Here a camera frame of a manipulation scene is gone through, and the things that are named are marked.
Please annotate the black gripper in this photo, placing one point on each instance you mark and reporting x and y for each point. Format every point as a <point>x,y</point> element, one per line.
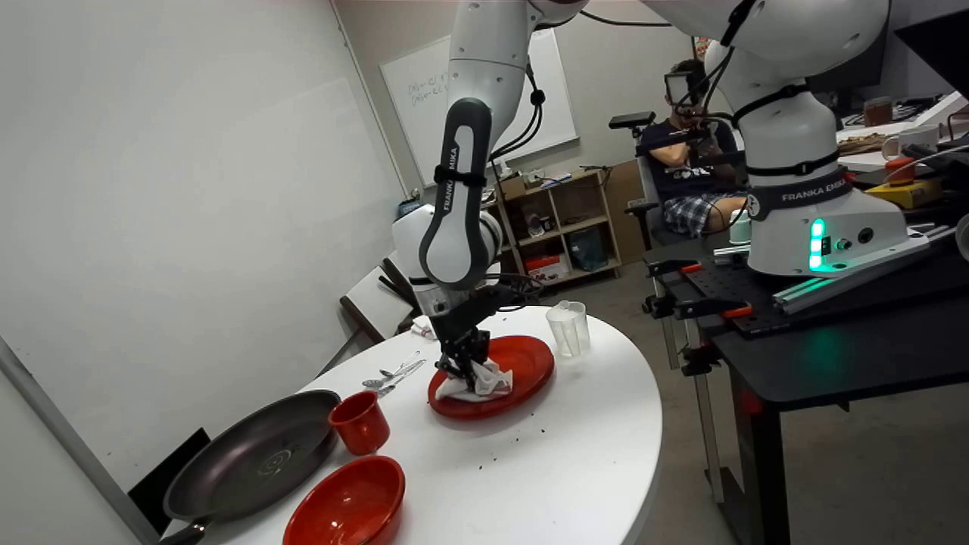
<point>458,328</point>

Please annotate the white red-striped tea towel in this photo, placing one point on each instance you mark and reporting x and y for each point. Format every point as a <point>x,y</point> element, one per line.
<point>496,384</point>

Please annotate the red plate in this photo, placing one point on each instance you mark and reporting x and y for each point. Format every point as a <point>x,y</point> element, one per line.
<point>523,360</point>

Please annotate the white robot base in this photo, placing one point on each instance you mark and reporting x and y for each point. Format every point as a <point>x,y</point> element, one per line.
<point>807,218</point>

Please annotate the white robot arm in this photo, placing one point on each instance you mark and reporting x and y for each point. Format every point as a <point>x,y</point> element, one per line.
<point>452,242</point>

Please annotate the folded white cloth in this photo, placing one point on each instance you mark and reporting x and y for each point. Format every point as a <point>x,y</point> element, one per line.
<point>421,328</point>

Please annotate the metal fork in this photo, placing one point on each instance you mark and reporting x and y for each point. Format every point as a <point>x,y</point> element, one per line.
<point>386,389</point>

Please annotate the metal spoon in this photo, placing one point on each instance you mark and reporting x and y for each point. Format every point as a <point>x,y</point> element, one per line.
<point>391,376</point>

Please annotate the round white table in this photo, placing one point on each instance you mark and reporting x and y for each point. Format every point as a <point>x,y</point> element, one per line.
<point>567,467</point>

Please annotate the clear plastic measuring cup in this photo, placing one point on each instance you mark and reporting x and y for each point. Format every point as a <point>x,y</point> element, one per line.
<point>571,328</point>

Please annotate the red mug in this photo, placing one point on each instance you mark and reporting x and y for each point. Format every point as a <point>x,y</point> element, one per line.
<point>361,422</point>

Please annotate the wooden shelf unit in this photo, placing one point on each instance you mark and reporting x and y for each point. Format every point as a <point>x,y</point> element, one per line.
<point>559,228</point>

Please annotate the red bowl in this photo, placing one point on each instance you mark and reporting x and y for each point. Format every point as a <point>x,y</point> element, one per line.
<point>359,505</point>

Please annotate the dark frying pan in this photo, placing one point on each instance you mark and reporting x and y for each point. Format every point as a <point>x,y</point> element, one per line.
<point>253,463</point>

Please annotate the black office chair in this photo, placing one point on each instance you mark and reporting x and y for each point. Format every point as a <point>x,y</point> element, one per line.
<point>646,206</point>

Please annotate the seated person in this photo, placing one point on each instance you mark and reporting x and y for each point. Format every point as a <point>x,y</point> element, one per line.
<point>693,158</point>

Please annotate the black desk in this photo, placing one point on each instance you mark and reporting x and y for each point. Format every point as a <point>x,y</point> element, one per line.
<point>809,342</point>

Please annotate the orange-handled clamp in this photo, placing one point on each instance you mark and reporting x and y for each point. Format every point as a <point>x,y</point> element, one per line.
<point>702,277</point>
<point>708,308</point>

